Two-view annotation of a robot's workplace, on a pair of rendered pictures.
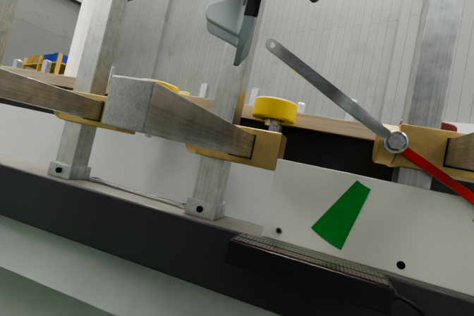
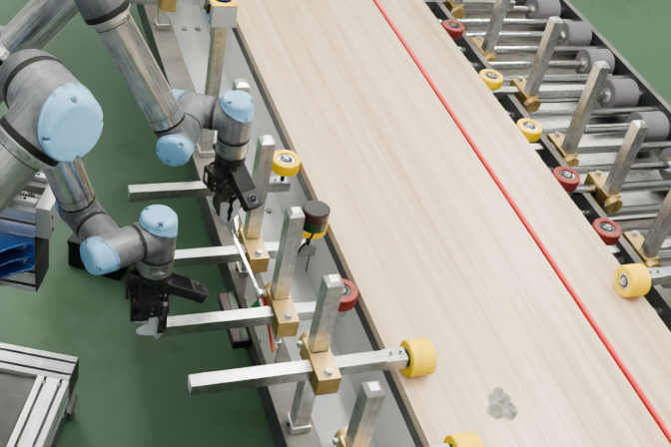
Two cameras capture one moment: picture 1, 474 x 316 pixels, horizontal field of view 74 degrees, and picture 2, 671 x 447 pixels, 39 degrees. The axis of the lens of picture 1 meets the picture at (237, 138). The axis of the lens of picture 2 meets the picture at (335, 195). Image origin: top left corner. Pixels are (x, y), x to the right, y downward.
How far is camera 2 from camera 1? 229 cm
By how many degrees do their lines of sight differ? 60
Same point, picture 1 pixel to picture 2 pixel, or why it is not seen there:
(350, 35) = not seen: outside the picture
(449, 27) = (280, 257)
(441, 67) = (277, 273)
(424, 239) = (264, 337)
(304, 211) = (250, 298)
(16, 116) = (260, 103)
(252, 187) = (321, 259)
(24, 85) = (175, 193)
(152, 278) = not seen: hidden behind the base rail
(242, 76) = (250, 219)
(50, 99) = (190, 194)
